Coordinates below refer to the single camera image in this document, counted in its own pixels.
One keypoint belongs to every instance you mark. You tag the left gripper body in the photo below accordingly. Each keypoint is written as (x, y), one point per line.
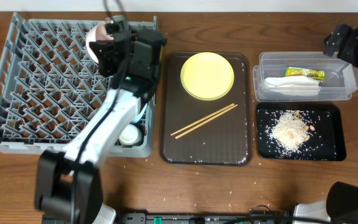
(105, 58)

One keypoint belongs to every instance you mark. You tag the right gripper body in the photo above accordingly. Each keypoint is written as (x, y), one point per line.
(352, 51)

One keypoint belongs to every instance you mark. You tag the pink white bowl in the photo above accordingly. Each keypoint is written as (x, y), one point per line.
(98, 32)

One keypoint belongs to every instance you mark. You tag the green yellow snack wrapper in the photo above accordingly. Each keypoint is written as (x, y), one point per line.
(314, 74)

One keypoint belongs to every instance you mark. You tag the light blue bowl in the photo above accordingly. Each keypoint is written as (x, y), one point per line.
(140, 115)

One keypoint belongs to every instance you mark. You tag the white paper napkin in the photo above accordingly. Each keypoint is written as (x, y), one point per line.
(293, 86)

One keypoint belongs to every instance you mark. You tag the white plastic cup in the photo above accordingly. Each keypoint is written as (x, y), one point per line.
(131, 136)

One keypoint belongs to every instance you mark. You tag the yellow round plate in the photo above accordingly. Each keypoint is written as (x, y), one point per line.
(207, 76)

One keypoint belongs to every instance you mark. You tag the rice food waste pile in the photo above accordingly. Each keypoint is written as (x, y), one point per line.
(289, 131)

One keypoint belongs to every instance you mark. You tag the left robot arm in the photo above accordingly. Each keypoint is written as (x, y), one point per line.
(68, 183)

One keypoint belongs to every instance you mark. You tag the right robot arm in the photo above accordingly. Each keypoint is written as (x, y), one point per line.
(341, 205)

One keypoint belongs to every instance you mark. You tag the clear plastic waste bin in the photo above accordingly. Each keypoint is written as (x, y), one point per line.
(340, 83)

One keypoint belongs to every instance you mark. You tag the grey plastic dishwasher rack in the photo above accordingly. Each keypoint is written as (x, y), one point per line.
(50, 88)

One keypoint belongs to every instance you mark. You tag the black rectangular tray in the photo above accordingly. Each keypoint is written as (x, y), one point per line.
(326, 139)

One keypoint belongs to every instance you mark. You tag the dark brown serving tray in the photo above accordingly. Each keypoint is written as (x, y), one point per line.
(226, 140)

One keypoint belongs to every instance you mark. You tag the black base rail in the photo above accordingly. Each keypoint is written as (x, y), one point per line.
(134, 218)

